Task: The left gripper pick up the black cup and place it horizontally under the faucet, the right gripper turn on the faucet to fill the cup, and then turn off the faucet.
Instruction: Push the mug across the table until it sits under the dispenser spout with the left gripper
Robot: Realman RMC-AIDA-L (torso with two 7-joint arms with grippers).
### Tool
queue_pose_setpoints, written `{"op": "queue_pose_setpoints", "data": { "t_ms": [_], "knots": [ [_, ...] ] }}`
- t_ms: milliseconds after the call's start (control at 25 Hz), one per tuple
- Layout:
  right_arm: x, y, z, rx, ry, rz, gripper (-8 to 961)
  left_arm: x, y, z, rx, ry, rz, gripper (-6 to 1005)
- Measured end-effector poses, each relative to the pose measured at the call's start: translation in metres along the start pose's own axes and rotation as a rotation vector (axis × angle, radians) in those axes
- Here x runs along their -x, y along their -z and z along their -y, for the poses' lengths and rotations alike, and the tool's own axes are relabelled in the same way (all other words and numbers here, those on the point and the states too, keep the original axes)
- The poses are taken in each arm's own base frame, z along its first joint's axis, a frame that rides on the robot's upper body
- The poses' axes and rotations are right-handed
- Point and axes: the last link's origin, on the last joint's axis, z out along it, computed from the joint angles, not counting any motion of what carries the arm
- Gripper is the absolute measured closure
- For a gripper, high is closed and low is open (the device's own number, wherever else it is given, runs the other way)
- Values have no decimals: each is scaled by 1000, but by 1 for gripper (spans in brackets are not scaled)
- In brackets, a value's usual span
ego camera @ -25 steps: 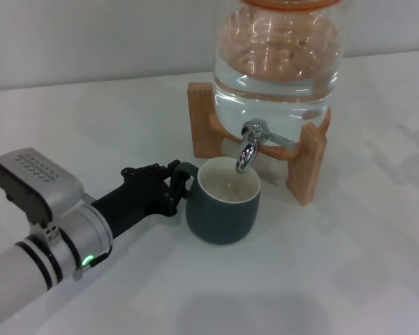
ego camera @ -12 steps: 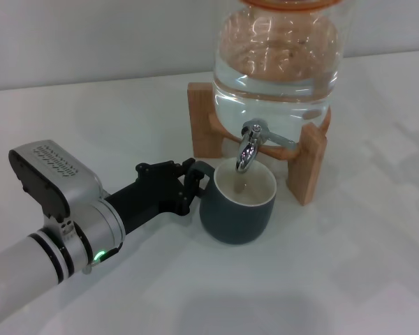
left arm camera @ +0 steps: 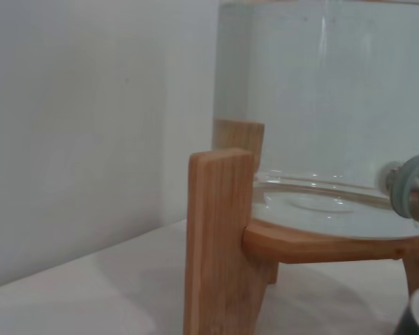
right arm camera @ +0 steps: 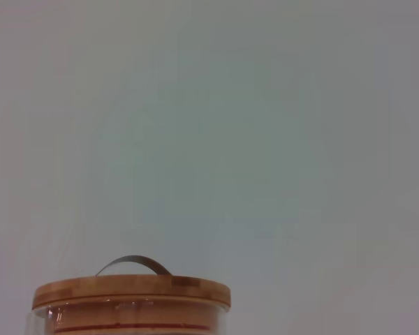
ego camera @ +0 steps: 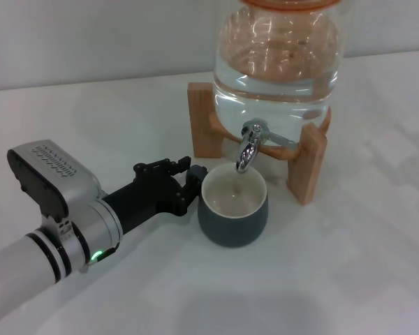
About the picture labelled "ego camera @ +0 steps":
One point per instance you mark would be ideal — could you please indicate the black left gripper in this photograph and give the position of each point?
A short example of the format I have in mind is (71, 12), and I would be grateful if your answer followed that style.
(143, 195)

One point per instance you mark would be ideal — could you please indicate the black ceramic cup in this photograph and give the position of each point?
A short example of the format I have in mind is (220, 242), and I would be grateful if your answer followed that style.
(230, 227)

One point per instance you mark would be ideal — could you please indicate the chrome faucet with lever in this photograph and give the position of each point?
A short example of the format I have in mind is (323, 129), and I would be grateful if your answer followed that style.
(247, 150)

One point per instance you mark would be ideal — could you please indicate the wooden dispenser stand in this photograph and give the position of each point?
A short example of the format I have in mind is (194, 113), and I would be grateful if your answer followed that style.
(204, 122)

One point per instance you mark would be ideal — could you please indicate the clear glass water dispenser jar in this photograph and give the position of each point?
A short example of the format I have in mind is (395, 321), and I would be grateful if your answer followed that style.
(276, 70)

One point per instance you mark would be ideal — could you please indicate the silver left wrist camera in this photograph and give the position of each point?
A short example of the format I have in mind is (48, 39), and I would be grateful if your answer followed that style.
(52, 174)

